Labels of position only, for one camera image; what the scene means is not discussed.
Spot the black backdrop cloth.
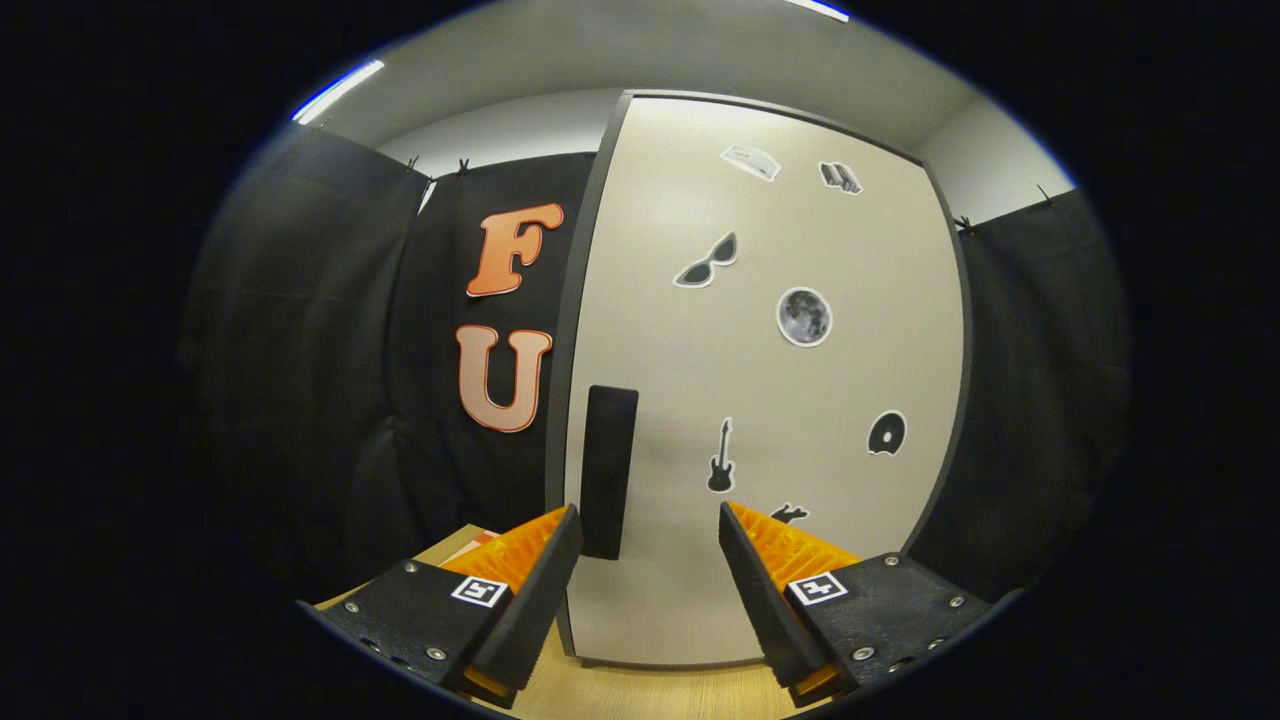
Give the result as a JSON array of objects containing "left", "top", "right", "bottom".
[{"left": 180, "top": 125, "right": 1131, "bottom": 606}]

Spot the black door handle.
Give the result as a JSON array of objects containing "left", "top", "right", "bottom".
[{"left": 580, "top": 385, "right": 640, "bottom": 561}]

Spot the grey shoe cabinet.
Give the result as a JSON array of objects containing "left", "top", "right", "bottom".
[{"left": 545, "top": 88, "right": 973, "bottom": 669}]

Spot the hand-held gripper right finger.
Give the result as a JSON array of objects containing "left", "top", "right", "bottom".
[{"left": 719, "top": 500, "right": 996, "bottom": 709}]

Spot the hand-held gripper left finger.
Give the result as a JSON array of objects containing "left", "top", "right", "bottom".
[{"left": 298, "top": 503, "right": 584, "bottom": 709}]

